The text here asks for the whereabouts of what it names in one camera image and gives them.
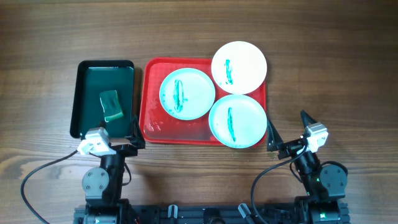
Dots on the red plastic tray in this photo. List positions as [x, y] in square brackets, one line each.
[156, 124]

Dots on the white plate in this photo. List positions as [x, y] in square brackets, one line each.
[239, 67]

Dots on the black water tray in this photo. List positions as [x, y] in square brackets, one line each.
[94, 77]

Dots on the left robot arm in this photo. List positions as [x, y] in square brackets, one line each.
[103, 185]

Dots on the green yellow sponge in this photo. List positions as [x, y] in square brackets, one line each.
[111, 106]

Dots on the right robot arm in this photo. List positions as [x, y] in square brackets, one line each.
[324, 182]

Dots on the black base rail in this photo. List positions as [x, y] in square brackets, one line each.
[214, 214]

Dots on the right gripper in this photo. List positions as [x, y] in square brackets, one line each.
[273, 143]

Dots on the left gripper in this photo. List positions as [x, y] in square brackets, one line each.
[135, 140]

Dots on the light blue plate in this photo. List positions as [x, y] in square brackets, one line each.
[237, 121]
[187, 94]

